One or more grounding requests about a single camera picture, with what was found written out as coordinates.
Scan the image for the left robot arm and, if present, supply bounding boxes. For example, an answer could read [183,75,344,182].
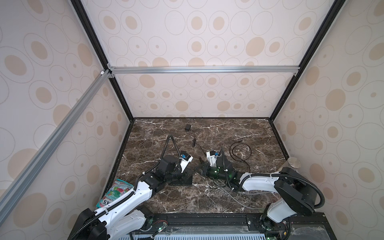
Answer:
[68,148,191,240]

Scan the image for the black corner frame post right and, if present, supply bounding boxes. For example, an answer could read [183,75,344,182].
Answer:
[269,0,346,123]

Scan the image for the green snack packet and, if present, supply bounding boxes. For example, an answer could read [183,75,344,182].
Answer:
[96,179,134,208]

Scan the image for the far adapter black cable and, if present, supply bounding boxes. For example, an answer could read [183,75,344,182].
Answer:
[190,131,208,157]

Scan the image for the black ethernet cable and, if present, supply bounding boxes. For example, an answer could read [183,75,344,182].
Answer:
[229,140,253,173]

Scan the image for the aluminium crossbar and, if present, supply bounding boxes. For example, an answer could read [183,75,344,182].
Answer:
[111,66,300,74]
[1,70,111,224]

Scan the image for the aluminium crossbar back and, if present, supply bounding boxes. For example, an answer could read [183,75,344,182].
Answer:
[111,66,300,74]

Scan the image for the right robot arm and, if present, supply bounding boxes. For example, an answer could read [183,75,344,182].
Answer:
[201,153,325,229]

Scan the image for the aluminium crossbar left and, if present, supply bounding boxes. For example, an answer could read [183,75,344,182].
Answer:
[1,70,111,224]

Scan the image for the black corner frame post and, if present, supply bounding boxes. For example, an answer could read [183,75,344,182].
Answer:
[269,0,346,123]
[70,0,135,122]

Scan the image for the black network switch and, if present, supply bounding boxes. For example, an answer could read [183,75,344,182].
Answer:
[171,169,194,186]

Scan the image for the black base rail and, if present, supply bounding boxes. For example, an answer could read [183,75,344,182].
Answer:
[79,212,337,240]

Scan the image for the black corner frame post left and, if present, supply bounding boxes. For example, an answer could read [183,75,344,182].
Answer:
[70,0,135,122]

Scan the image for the white rectangular box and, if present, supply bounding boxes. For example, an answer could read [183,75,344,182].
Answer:
[206,151,218,167]

